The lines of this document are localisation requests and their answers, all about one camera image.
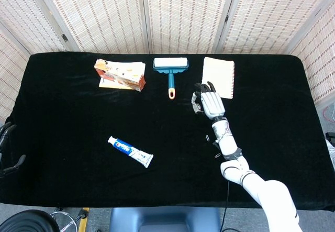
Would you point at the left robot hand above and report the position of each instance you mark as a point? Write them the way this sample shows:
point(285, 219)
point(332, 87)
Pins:
point(9, 148)

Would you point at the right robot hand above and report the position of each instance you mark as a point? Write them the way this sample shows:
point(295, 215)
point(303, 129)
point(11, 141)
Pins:
point(213, 103)

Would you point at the blue white toothpaste tube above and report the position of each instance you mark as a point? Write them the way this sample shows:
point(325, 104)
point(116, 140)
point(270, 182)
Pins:
point(131, 150)

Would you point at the blue lint roller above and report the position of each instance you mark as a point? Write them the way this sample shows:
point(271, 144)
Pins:
point(171, 75)

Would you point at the black round stool seat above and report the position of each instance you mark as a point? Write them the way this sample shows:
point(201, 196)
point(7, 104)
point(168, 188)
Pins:
point(26, 221)

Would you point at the metal screen hinge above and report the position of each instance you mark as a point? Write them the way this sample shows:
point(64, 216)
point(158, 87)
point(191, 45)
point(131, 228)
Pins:
point(64, 37)
point(226, 18)

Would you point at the black velvet tablecloth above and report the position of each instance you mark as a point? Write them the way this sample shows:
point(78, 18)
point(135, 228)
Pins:
point(104, 116)

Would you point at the chrome stool base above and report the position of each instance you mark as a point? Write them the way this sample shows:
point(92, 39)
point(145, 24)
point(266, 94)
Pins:
point(66, 220)

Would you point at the woven folding screen panel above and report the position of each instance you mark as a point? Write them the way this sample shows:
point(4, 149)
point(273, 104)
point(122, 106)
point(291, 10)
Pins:
point(185, 14)
point(11, 80)
point(99, 14)
point(28, 14)
point(320, 64)
point(272, 14)

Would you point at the orange biscuit box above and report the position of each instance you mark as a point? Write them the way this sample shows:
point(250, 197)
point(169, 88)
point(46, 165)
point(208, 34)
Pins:
point(120, 72)

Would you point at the white spiral notebook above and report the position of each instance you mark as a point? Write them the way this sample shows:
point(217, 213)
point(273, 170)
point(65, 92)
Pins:
point(218, 72)

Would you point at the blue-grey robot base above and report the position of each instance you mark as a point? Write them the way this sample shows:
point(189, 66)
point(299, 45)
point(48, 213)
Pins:
point(165, 220)

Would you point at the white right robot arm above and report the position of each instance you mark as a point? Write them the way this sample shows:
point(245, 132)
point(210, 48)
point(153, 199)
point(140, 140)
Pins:
point(235, 164)

